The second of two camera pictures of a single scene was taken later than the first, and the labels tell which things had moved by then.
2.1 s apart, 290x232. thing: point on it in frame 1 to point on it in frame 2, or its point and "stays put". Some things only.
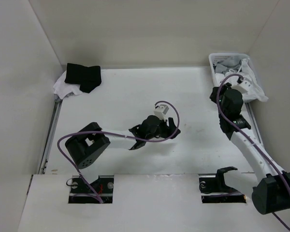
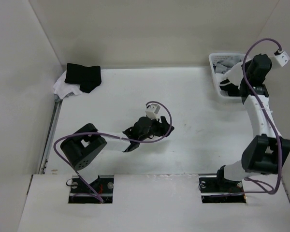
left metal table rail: x=51 y=132 stays put
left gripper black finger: x=178 y=131 to x=172 y=128
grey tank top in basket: x=222 y=66 stays put
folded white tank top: x=63 y=89 stays put
